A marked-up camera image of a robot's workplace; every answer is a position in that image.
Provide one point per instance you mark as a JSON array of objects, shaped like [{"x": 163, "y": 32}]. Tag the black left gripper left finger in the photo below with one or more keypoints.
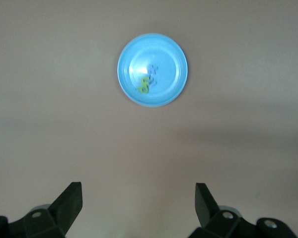
[{"x": 64, "y": 210}]

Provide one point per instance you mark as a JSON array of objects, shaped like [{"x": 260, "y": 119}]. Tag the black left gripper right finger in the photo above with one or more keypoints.
[{"x": 208, "y": 213}]

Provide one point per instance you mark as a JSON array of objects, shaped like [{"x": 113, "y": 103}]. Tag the green foam letter p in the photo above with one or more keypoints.
[{"x": 142, "y": 89}]

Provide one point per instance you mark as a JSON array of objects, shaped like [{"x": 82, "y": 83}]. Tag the blue foam letter m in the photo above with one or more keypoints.
[{"x": 152, "y": 79}]

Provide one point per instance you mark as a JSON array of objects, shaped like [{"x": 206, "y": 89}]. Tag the brown table mat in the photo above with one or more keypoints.
[{"x": 39, "y": 74}]

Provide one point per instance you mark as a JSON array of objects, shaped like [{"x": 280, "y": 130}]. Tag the blue plate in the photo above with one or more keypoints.
[{"x": 164, "y": 54}]

